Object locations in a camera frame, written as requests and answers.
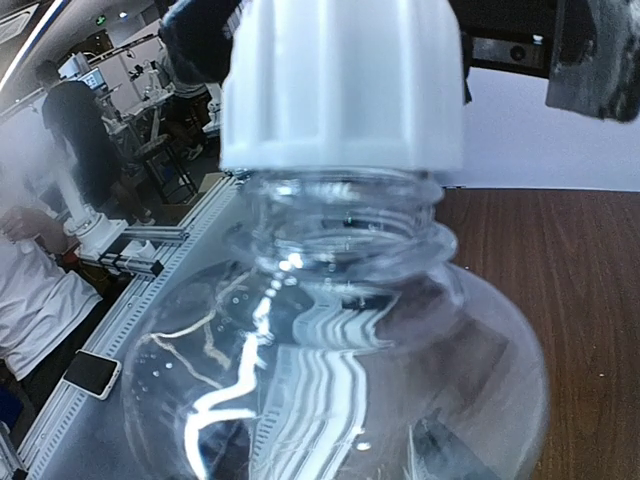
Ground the standing person dark shirt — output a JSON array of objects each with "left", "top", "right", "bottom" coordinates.
[{"left": 35, "top": 60, "right": 155, "bottom": 226}]

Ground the seated person white shirt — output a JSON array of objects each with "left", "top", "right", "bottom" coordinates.
[{"left": 1, "top": 206, "right": 102, "bottom": 381}]

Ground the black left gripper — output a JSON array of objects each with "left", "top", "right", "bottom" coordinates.
[{"left": 461, "top": 0, "right": 639, "bottom": 123}]

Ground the aluminium front frame rail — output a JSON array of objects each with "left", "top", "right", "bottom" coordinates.
[{"left": 18, "top": 174, "right": 242, "bottom": 479}]

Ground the white smartphone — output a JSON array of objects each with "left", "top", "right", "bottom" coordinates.
[{"left": 62, "top": 350, "right": 122, "bottom": 400}]

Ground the white flip bottle cap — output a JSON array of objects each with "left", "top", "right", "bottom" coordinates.
[{"left": 221, "top": 1, "right": 465, "bottom": 172}]

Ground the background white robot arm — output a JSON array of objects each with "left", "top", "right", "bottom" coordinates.
[{"left": 43, "top": 1, "right": 639, "bottom": 237}]

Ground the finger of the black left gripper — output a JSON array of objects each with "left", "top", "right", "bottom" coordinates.
[{"left": 159, "top": 0, "right": 245, "bottom": 83}]

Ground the small clear plastic bottle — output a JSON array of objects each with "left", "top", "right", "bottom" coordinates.
[{"left": 122, "top": 170, "right": 549, "bottom": 479}]

